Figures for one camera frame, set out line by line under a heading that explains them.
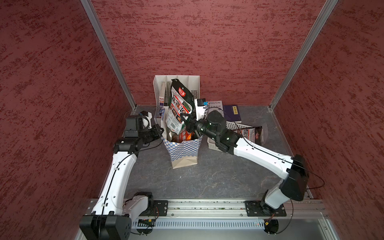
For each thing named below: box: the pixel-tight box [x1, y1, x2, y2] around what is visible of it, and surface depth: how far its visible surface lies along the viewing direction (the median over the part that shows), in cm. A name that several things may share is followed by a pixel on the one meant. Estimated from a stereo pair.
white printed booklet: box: [208, 100, 224, 111], surface depth 124 cm
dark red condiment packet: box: [240, 126, 263, 144], surface depth 94 cm
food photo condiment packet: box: [165, 78, 195, 135], surface depth 69 cm
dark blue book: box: [223, 105, 242, 121], surface depth 119 cm
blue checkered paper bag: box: [163, 135, 204, 169], surface depth 78 cm
